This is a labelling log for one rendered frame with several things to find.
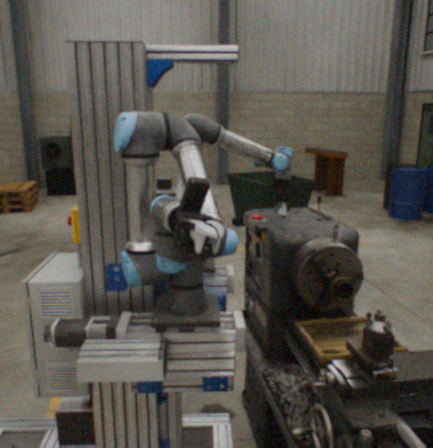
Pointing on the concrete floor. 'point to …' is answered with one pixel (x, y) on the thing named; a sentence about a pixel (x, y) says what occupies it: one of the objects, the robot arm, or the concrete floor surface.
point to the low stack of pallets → (15, 195)
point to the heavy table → (333, 161)
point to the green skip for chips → (239, 186)
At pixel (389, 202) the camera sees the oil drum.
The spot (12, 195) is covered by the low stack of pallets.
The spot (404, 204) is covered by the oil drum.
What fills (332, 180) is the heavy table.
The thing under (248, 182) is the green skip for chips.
